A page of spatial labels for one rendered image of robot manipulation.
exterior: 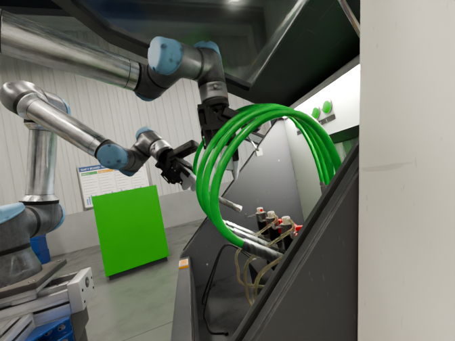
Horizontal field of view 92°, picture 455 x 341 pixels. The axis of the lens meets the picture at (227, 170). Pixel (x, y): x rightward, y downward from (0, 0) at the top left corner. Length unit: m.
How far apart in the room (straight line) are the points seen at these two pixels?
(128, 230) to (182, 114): 4.64
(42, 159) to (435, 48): 1.04
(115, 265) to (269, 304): 3.78
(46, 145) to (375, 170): 1.00
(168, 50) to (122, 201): 3.44
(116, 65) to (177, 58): 0.15
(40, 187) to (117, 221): 2.90
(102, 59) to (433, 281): 0.64
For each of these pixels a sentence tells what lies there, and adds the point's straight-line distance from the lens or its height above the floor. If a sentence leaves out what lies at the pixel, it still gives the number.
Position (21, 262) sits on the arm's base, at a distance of 0.95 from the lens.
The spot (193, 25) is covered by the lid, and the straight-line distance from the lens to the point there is 0.80.
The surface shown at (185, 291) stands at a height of 0.95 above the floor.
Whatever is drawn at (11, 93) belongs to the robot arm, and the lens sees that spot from 0.95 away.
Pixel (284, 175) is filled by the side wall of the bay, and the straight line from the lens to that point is 0.97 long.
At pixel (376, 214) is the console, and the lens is 0.27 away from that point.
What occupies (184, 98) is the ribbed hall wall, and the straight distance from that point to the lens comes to 7.77.
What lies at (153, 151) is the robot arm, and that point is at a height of 1.36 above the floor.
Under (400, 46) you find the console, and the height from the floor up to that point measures 1.32.
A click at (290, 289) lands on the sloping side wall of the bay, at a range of 0.27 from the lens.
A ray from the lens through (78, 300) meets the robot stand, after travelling 0.91.
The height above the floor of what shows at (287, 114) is 1.31.
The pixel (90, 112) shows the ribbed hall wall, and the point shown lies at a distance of 7.68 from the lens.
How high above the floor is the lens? 1.23
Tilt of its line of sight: 1 degrees up
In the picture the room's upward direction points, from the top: 11 degrees counter-clockwise
